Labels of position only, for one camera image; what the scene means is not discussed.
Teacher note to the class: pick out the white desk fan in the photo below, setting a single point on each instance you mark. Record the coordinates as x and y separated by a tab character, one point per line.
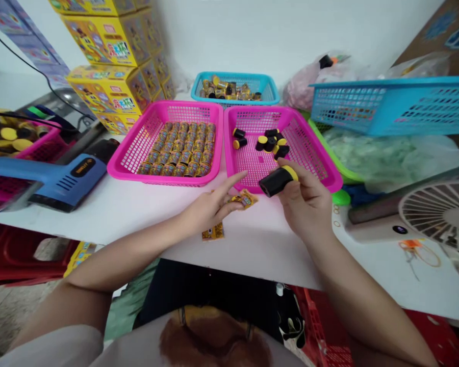
432	218

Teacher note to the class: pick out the green plastic basket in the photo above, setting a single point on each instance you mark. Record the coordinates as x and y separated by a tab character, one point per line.
340	168

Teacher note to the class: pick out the clear bag of green pieces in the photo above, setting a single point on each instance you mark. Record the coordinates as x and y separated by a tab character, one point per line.
390	156

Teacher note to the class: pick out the pink plastic basket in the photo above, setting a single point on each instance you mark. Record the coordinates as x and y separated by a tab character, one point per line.
42	147
137	145
306	153

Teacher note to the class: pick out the person's body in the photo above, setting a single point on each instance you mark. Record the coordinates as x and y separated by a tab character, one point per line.
199	340

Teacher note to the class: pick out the yellow printed flat carton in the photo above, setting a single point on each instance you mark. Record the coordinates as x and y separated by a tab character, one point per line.
78	258

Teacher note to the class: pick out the small blue plastic basket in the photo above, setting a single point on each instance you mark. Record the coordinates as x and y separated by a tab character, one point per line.
269	86

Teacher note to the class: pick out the red plastic crate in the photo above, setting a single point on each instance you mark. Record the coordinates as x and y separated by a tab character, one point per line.
417	336

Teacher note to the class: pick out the yellow printed label sleeve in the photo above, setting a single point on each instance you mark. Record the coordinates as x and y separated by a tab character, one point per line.
248	199
212	231

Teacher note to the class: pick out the person's left hand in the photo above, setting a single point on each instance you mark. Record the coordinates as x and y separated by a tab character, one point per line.
204	204

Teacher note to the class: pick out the purple printed carton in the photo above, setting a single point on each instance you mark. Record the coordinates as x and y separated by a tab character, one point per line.
26	34

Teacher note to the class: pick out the stack of yellow printed cartons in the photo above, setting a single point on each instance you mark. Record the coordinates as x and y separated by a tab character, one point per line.
111	57

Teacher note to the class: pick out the person's right hand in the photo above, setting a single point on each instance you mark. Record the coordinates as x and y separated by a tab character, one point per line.
310	208

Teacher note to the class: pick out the rows of labelled cylinders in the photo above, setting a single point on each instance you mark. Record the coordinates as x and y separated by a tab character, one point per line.
179	149

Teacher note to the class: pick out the brown cardboard box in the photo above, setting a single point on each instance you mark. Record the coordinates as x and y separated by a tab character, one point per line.
424	30

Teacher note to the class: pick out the large blue plastic basket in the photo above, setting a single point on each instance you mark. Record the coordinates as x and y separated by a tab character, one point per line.
398	107

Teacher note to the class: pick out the person's legs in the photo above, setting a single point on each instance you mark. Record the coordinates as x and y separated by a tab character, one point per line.
214	286

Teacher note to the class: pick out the orange small scissors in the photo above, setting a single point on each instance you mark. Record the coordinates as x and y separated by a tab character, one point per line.
417	252

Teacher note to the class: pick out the black cylinder with yellow cap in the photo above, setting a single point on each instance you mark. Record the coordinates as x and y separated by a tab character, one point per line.
277	181

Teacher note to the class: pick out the heap of unlabelled black cylinders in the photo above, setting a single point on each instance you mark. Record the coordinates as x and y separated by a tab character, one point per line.
11	134

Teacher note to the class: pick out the pile of black yellow-capped cylinders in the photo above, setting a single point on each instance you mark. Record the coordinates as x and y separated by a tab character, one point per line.
267	143

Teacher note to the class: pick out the blue heat gun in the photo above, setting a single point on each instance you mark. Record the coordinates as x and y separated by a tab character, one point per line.
65	176

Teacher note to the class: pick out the pink plastic bag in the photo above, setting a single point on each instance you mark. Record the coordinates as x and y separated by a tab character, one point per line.
302	84

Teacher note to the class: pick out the red plastic stool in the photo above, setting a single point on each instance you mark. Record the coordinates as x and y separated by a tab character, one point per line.
11	252

